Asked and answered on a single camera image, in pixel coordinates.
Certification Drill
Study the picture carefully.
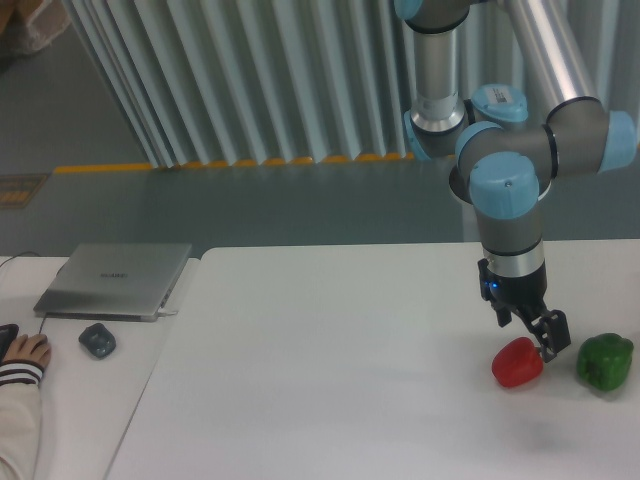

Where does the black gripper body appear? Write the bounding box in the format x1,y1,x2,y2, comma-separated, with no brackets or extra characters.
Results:
478,259,547,317

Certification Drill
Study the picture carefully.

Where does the white striped sleeve forearm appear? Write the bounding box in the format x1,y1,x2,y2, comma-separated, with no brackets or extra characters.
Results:
1,360,44,479

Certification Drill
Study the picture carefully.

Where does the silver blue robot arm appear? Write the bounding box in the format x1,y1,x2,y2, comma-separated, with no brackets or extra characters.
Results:
395,1,638,361

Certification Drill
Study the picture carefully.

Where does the person's hand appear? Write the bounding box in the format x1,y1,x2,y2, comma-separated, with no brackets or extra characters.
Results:
2,333,52,371

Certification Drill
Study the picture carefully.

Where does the red bell pepper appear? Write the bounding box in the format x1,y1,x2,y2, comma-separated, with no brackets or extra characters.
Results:
491,337,544,388

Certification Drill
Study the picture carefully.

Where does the green bell pepper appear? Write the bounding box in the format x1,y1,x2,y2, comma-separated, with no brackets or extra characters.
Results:
576,333,634,392

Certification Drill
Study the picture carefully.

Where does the yellow floor marking tape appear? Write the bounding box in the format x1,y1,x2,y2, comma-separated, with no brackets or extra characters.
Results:
53,153,415,175

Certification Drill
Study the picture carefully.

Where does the silver closed laptop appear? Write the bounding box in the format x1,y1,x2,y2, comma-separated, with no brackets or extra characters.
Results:
33,243,192,322

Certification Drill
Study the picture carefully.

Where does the white corrugated partition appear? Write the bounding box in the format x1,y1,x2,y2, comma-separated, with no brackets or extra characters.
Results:
66,1,609,177

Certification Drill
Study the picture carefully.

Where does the dark grey small device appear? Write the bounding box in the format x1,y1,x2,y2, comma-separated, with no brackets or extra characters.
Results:
78,323,117,360

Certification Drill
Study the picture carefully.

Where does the black phone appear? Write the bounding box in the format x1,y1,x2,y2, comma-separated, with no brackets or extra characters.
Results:
0,324,19,361

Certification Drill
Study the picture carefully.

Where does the floor sign sticker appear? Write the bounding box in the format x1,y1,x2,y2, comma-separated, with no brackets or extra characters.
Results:
0,173,50,210

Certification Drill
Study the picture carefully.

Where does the grey laptop cable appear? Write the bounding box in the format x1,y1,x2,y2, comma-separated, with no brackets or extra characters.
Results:
0,251,51,341

